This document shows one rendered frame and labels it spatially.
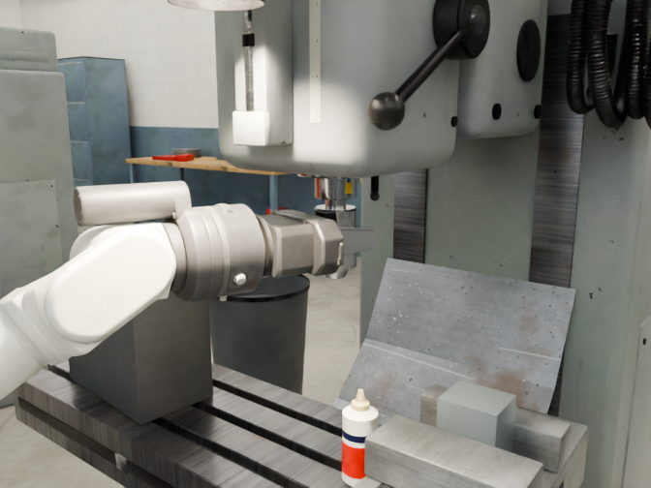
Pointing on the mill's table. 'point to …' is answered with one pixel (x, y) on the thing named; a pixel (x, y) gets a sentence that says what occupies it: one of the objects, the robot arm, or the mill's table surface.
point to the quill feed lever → (462, 11)
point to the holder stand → (152, 361)
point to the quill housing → (350, 91)
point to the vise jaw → (443, 459)
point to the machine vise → (527, 442)
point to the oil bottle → (353, 471)
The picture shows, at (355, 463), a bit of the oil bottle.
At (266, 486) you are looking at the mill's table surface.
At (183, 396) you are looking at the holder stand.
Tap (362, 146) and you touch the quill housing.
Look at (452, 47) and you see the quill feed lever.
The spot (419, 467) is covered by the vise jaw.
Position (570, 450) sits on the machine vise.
